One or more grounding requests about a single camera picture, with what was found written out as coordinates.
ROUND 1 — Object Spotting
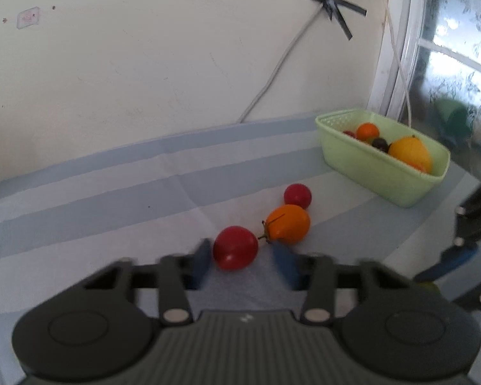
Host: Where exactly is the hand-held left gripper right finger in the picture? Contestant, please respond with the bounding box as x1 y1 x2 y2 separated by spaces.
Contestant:
270 244 409 325

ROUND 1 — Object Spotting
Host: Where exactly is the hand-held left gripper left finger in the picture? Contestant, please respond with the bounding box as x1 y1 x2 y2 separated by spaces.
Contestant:
80 238 213 326

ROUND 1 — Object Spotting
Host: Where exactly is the large yellow grapefruit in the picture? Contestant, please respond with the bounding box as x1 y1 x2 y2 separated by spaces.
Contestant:
387 135 433 173

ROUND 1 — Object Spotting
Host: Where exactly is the light green plastic basket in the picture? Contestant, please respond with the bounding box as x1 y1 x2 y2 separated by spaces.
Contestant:
315 108 451 209

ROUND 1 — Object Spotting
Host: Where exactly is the orange cherry tomato with stem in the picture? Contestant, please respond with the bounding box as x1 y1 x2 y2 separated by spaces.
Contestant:
258 204 311 245

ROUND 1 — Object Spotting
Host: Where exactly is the striped blue white tablecloth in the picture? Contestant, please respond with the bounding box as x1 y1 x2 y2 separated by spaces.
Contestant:
0 112 481 385

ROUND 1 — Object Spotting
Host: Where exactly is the blurry green container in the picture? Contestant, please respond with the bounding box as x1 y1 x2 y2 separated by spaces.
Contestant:
435 98 476 145

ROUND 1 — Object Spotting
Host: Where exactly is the black tape cross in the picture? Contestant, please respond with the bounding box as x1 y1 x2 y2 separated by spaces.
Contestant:
294 0 367 41

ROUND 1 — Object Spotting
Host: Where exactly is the thin white cable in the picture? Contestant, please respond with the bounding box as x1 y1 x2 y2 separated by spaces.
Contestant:
369 0 413 127

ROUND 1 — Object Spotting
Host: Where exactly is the grey cable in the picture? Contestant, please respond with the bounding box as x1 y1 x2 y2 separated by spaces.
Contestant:
236 0 333 124

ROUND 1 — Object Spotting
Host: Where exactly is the clear wall sticker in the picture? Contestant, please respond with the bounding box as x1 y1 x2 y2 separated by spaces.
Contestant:
16 7 41 30

